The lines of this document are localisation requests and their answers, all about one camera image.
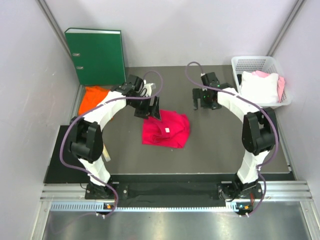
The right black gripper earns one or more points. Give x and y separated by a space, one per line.
198 94

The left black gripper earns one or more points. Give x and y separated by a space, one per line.
149 110

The magenta t shirt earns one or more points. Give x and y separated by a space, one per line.
172 130

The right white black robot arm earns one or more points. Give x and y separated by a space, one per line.
259 129

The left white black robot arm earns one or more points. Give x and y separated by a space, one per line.
85 137

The white t shirt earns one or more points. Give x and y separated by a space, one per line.
259 90

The orange t shirt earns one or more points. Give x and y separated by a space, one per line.
92 97

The light pink t shirt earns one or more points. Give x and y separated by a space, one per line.
280 82

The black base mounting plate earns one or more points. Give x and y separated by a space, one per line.
176 190

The black mat left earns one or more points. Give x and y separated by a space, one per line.
56 172

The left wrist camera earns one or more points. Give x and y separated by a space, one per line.
147 88

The green ring binder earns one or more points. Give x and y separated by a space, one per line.
97 55

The aluminium frame rail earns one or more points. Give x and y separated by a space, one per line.
71 198

